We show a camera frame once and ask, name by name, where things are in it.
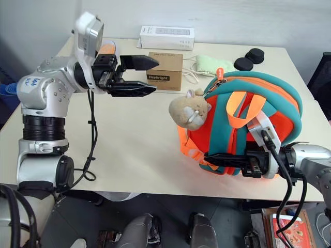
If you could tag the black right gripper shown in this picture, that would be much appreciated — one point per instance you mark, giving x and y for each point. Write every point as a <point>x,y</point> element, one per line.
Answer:
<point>256,162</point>

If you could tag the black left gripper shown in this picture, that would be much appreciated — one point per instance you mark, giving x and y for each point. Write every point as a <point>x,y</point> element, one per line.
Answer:
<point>106,68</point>

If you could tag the orange and teal backpack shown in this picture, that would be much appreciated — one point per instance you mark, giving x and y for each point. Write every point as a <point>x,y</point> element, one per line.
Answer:
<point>274,90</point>

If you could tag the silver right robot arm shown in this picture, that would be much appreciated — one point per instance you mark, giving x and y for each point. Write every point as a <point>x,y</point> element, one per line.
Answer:
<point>310,160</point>

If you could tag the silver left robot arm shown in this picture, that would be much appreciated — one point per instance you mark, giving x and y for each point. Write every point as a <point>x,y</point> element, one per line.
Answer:
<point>44,90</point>

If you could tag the brown cardboard box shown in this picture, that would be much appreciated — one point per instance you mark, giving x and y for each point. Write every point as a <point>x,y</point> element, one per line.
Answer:
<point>165,71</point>

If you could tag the long white box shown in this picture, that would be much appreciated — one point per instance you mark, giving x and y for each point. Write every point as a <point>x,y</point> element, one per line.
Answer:
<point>166,37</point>

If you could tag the orange and white object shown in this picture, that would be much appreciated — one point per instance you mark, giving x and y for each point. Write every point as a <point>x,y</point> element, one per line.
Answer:
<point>110,47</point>

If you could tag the beige hamster plush toy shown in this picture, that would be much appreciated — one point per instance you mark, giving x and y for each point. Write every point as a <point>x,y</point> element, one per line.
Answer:
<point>187,109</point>

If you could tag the light green pouch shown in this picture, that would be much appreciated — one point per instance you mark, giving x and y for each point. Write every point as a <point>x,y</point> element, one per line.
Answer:
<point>207,64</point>

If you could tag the dark rounded shape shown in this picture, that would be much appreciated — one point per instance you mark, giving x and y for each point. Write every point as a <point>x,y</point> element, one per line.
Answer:
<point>204,231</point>
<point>137,232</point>

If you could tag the red book stack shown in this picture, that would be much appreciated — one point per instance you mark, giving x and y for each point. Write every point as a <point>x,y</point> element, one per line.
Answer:
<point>289,230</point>

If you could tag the black round disc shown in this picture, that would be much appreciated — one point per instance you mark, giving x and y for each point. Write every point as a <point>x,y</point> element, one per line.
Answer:
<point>255,55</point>
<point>243,63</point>

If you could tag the silver robot torso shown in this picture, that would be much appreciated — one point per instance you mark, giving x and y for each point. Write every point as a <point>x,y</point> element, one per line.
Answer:
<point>15,219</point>

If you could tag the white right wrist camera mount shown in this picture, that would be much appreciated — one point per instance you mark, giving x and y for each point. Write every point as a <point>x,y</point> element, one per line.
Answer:
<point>263,124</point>

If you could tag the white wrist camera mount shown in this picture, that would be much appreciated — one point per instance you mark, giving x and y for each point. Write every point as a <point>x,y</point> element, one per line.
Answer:
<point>263,124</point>
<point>86,33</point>

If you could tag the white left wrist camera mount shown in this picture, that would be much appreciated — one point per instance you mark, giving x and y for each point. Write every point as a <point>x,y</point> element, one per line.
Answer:
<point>86,33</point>

